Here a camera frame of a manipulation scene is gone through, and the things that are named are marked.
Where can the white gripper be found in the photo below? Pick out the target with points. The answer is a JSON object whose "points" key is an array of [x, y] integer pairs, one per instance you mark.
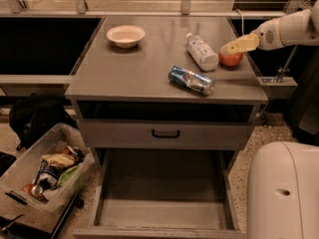
{"points": [[268, 34]]}

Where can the red apple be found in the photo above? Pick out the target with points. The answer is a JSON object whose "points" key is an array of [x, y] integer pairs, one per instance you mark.
{"points": [[230, 56]]}

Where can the clear plastic water bottle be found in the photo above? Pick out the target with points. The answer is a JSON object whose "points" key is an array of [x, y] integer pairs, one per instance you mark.
{"points": [[201, 52]]}

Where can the grey drawer cabinet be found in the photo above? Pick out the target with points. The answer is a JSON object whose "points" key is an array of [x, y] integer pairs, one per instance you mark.
{"points": [[118, 84]]}

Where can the closed grey drawer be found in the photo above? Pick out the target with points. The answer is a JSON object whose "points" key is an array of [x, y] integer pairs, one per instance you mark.
{"points": [[138, 134]]}

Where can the open grey drawer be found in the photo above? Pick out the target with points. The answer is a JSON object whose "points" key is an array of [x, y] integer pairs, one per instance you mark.
{"points": [[163, 194]]}

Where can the metal support rod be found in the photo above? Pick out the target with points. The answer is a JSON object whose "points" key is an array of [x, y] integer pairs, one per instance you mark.
{"points": [[281, 72]]}

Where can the blue soda can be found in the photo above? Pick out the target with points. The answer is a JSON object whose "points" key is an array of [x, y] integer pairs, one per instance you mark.
{"points": [[191, 80]]}

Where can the black office chair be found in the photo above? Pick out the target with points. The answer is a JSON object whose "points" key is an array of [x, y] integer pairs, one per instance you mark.
{"points": [[303, 107]]}

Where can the white bowl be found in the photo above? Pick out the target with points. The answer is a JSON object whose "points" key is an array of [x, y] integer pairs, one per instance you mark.
{"points": [[126, 36]]}

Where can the green snack bag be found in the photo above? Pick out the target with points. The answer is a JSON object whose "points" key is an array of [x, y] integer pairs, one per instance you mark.
{"points": [[66, 175]]}

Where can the yellow chip bag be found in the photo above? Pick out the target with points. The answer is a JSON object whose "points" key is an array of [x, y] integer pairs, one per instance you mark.
{"points": [[60, 160]]}

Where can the black backpack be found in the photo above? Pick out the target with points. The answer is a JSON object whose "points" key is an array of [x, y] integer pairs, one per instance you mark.
{"points": [[31, 118]]}

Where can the blue white snack bag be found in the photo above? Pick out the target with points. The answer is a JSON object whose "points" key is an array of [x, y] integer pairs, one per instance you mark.
{"points": [[47, 175]]}

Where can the clear plastic bin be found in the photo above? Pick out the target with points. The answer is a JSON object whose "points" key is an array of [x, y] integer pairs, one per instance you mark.
{"points": [[18, 180]]}

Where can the silver can in bin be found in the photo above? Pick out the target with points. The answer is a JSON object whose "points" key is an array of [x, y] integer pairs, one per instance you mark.
{"points": [[37, 190]]}

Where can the black drawer handle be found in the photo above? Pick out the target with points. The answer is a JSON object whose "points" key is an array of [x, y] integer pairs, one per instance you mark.
{"points": [[165, 133]]}

